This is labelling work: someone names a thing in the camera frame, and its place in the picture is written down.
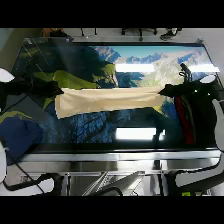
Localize silver frame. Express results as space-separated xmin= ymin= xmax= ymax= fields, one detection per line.
xmin=0 ymin=149 xmax=224 ymax=197

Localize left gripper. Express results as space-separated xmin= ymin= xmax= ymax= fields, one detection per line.
xmin=39 ymin=80 xmax=65 ymax=99

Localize black cable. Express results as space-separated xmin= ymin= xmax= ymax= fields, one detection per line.
xmin=12 ymin=160 xmax=46 ymax=195

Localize black office chair base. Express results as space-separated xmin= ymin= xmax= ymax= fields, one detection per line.
xmin=120 ymin=27 xmax=158 ymax=38

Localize cream garment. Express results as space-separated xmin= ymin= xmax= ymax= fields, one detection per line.
xmin=54 ymin=85 xmax=167 ymax=120

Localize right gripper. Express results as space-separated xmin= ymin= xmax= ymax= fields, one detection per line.
xmin=158 ymin=83 xmax=182 ymax=99

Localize red garment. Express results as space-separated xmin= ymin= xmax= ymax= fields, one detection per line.
xmin=174 ymin=95 xmax=198 ymax=146

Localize black garment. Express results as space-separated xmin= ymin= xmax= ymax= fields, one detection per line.
xmin=181 ymin=93 xmax=218 ymax=148

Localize blue garment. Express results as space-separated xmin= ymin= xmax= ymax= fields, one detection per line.
xmin=0 ymin=116 xmax=45 ymax=162

